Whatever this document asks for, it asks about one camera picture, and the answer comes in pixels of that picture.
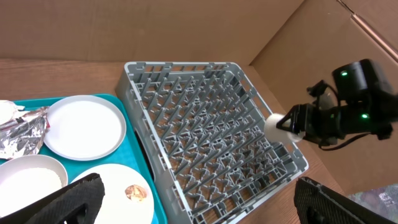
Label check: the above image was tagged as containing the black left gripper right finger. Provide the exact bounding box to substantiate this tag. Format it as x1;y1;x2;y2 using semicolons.
294;177;394;224

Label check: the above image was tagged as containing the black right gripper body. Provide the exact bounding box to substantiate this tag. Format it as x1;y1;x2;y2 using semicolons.
298;80;345;147

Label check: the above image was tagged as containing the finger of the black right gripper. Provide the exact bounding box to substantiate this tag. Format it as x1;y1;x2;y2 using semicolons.
276;105;300;133

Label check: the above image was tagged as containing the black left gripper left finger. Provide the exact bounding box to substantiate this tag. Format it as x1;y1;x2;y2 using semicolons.
1;173;105;224

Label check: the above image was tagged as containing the white paper cup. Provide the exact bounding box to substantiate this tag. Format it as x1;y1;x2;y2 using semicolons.
264;113;305;144

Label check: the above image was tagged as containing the large pinkish white plate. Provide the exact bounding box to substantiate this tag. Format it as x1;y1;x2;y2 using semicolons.
75;164;154;224

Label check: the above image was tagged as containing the grey bowl of rice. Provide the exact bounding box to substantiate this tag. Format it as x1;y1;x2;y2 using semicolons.
1;154;68;217

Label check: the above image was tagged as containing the brown food scrap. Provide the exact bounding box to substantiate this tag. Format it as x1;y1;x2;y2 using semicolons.
124;184;147;202

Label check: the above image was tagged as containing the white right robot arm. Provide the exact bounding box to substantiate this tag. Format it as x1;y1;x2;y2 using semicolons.
275;59;397;151

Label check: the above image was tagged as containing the grey plastic dishwasher rack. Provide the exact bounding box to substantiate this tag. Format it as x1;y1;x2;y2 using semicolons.
116;62;308;223

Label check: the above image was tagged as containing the teal serving tray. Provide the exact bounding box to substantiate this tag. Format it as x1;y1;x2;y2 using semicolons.
19;95;167;223

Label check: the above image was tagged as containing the small grey plate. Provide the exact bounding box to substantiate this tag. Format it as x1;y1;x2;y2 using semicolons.
44;95;127;161

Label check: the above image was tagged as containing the crumpled foil wrapper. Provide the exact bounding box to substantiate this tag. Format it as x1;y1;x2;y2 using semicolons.
1;106;50;160

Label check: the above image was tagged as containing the crumpled white napkin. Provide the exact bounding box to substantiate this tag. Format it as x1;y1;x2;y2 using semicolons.
0;100;25;124

